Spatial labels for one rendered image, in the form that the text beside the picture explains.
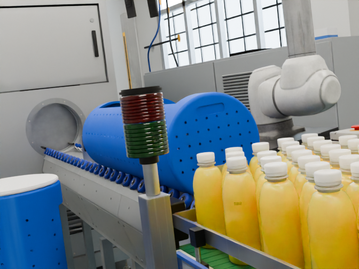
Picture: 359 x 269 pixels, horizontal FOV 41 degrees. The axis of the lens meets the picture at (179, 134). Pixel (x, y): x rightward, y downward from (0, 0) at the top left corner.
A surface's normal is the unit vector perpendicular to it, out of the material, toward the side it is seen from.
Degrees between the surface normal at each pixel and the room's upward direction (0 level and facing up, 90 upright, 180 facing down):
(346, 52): 90
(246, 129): 90
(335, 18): 90
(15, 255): 90
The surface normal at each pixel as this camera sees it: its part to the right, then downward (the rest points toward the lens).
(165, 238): 0.43, 0.04
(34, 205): 0.69, -0.01
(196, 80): -0.83, 0.14
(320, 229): -0.66, 0.15
